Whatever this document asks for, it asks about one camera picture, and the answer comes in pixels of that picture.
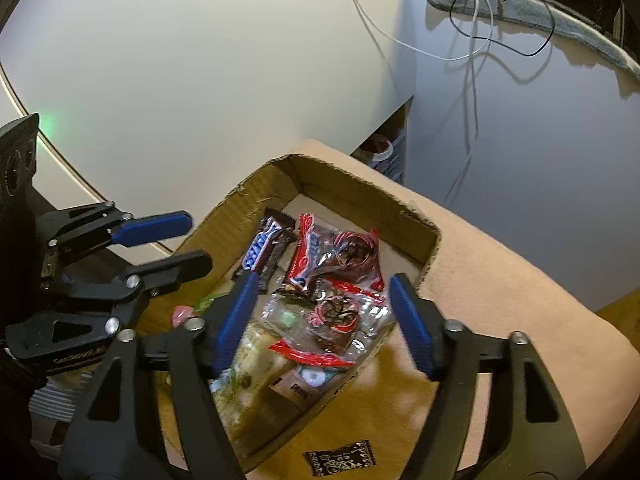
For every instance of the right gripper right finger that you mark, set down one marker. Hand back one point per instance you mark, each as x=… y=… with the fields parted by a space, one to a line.
x=528 y=432

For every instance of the grey window sill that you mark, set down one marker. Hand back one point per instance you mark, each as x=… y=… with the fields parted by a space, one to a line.
x=538 y=15

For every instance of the mint candy teal packet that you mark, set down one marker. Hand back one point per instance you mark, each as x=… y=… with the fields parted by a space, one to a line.
x=315 y=376

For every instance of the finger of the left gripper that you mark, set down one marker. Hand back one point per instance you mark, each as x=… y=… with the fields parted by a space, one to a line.
x=78 y=232
x=78 y=307

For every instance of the red clear snack bag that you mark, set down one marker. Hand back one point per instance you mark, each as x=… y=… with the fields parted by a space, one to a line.
x=336 y=326
x=355 y=257

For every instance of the Snickers bar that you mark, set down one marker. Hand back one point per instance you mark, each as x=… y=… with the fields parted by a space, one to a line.
x=314 y=244
x=276 y=231

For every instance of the large cracker pack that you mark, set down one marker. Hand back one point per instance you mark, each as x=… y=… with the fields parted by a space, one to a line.
x=250 y=410

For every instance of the black patterned candy packet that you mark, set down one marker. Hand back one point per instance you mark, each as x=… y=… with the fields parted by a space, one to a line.
x=357 y=455

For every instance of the cardboard box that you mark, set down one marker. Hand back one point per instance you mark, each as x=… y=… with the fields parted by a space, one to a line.
x=340 y=201

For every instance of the green candy packet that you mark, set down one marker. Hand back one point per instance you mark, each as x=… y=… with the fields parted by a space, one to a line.
x=205 y=302

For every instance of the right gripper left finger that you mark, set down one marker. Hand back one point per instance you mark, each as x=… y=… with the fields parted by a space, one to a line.
x=149 y=412

